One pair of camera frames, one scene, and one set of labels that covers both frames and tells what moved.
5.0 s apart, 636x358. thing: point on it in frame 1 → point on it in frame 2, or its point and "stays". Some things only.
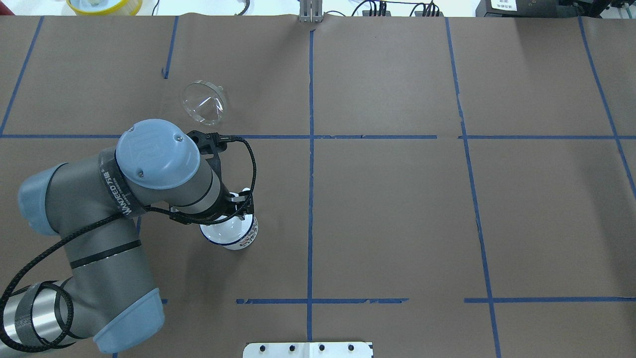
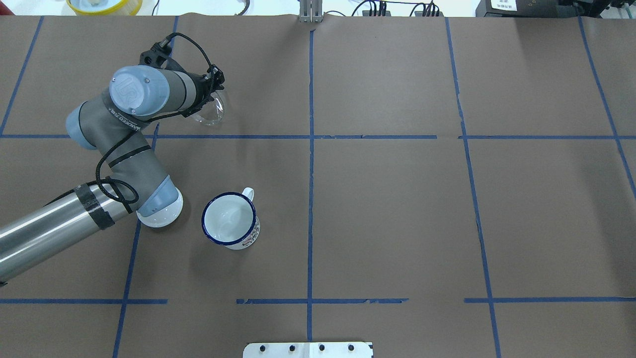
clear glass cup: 204,102 stays
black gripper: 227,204 → 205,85
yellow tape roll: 129,8 stays
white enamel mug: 233,234 stays
